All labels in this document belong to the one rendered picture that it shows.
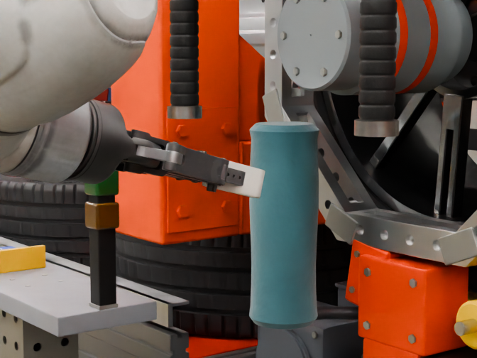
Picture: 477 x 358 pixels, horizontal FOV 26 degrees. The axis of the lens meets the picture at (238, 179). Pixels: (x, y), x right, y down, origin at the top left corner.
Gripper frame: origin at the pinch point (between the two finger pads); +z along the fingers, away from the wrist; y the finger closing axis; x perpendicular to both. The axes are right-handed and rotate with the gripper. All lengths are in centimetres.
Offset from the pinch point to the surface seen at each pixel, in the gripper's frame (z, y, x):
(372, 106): 5.1, -12.1, -9.1
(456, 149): 39.6, 2.9, -10.9
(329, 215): 32.7, 16.2, 0.5
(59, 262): 52, 107, 18
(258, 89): 48, 52, -20
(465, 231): 30.5, -7.4, 0.0
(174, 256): 60, 80, 12
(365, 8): 2.4, -11.2, -18.1
